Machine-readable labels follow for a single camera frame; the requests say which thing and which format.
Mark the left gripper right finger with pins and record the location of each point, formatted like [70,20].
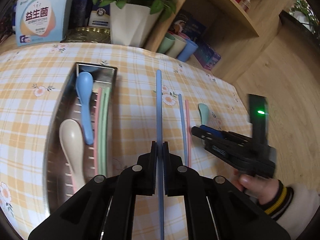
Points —
[214,207]

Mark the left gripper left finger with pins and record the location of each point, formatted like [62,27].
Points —
[104,208]

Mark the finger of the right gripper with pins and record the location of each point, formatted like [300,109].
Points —
[211,143]
[214,132]

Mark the mint green plastic spoon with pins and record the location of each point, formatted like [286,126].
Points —
[204,113]

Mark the pink chopstick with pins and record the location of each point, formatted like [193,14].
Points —
[187,114]
[96,121]

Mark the blue chopstick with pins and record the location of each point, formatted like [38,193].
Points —
[159,127]
[183,130]

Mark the person's right hand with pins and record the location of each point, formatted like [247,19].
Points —
[263,189]

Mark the white sleeve with stripes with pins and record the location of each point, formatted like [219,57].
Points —
[295,208]

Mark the yellow checked tablecloth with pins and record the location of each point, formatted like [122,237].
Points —
[31,80]

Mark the stainless steel utensil tray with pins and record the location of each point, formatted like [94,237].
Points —
[57,181]

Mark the purple box on shelf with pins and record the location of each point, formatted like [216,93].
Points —
[206,55]

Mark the beige plastic spoon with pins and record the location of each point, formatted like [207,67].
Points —
[72,144]

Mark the blue plastic cup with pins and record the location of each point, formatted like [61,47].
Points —
[188,50]

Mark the wooden shelf unit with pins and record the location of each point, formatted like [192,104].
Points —
[260,55]

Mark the beige plastic cup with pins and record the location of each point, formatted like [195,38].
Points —
[177,47]

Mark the green chopstick pair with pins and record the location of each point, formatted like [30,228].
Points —
[102,130]

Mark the green plastic cup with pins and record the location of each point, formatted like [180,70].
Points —
[167,42]

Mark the pink chopstick in tray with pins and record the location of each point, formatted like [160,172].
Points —
[96,121]

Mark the dark printed box on shelf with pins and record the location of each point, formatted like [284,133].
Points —
[186,24]

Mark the blue plastic spoon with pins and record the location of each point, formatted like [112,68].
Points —
[84,85]

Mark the white flower pot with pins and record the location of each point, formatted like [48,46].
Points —
[131,25]

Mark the gold round tin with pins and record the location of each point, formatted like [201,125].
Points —
[88,34]

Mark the dark blue box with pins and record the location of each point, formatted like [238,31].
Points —
[80,13]

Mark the light blue probiotic box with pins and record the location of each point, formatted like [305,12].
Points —
[40,21]

